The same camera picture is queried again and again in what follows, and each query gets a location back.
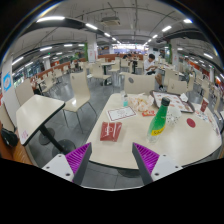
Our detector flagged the red paper bag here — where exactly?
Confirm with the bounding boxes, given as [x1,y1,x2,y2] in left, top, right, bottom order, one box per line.
[99,121,123,142]

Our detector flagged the ceiling air conditioner unit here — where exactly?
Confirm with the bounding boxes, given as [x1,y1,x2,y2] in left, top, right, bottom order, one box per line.
[100,16,122,27]

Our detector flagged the brown food tray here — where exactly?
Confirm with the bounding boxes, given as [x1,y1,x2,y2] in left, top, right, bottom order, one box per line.
[149,89,196,114]

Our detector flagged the ceiling lights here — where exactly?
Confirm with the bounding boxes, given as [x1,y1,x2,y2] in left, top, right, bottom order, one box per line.
[11,15,224,81]

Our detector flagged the group of beige chairs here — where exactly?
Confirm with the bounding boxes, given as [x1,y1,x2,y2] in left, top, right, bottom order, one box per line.
[14,56,218,111]

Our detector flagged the black bag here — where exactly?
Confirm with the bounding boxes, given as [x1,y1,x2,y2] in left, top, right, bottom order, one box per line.
[0,128,19,148]

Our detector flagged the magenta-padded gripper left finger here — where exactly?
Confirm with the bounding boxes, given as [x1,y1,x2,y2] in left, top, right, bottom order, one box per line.
[42,142,93,186]

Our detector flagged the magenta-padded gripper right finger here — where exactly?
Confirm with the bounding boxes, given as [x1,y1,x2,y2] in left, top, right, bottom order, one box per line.
[131,142,183,186]

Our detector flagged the colourful sticker sheet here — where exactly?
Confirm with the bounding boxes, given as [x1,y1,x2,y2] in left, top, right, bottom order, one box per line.
[194,109,214,124]

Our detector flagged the white red-bordered card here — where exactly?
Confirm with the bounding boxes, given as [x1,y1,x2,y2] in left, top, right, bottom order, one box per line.
[106,105,137,122]

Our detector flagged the beige chair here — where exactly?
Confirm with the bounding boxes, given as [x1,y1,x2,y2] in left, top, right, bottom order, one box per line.
[123,73,156,96]
[63,71,98,134]
[166,78,188,95]

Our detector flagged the person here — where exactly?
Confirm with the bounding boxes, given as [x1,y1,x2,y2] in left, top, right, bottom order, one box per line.
[143,53,165,91]

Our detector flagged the clear plastic food bag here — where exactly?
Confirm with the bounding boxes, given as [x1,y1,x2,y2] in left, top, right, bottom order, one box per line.
[128,93,155,113]

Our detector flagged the small clear sanitizer bottle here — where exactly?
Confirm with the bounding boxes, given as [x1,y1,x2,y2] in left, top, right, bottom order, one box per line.
[122,91,129,108]

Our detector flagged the round red coaster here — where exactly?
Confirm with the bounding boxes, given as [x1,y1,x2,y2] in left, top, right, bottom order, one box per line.
[186,117,197,129]

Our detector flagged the green drink bottle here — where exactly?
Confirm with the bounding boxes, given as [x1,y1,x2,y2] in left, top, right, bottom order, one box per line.
[146,96,171,144]

